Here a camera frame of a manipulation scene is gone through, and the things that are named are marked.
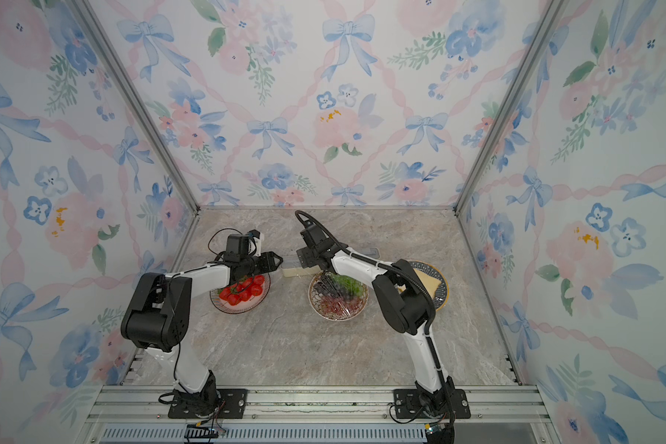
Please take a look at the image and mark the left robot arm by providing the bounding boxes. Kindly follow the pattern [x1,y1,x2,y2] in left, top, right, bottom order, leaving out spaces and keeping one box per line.
[120,231,283,419]

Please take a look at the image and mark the glass plate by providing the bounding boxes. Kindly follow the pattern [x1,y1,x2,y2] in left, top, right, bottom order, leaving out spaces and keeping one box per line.
[209,274,270,315]

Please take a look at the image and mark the right aluminium corner post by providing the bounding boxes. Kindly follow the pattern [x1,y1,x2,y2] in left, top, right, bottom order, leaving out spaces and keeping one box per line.
[454,0,566,218]

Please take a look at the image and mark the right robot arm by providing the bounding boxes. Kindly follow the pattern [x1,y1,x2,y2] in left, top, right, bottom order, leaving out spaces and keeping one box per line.
[297,219,456,421]

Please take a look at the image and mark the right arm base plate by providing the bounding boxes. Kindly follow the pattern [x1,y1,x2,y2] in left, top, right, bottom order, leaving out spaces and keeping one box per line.
[392,388,472,421]

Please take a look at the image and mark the patterned fruit plate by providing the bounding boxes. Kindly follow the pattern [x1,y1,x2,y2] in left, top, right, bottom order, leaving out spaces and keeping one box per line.
[307,270,370,322]

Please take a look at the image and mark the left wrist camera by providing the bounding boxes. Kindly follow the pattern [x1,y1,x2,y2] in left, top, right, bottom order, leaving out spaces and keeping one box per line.
[245,229,263,256]

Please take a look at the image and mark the left aluminium corner post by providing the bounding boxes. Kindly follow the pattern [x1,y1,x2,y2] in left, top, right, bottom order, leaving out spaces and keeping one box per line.
[66,0,200,215]

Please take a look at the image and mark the green grapes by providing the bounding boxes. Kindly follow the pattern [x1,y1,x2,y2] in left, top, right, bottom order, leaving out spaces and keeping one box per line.
[331,275,367,298]

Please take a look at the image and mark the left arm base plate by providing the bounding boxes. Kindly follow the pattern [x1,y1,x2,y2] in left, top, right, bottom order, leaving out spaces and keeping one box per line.
[159,388,248,420]

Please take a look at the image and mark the red strawberries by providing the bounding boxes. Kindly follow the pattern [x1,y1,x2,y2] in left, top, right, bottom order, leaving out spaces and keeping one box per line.
[216,275,268,307]

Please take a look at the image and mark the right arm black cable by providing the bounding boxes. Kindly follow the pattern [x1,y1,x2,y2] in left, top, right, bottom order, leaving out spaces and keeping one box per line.
[294,210,456,440]

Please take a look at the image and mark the plastic wrap dispenser box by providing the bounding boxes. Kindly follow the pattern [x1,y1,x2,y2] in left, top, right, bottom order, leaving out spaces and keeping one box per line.
[280,247,380,278]

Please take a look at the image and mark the blue yellow-rimmed plate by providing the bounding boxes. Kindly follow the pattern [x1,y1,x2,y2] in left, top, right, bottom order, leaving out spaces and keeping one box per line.
[407,260,451,312]

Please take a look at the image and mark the aluminium corner post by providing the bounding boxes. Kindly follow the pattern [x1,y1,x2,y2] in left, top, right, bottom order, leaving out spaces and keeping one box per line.
[66,0,200,215]
[454,0,566,218]

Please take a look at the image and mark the red grapes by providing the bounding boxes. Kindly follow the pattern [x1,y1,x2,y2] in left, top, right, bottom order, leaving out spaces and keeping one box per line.
[314,297,366,321]

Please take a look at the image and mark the black grapes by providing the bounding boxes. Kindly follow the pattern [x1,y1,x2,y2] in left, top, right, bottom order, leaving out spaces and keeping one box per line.
[314,274,346,299]

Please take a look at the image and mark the bread slices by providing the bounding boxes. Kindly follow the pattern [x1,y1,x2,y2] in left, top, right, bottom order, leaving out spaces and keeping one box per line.
[414,268,442,298]

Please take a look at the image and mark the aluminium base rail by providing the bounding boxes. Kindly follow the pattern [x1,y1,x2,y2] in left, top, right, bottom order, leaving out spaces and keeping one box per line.
[76,386,560,443]

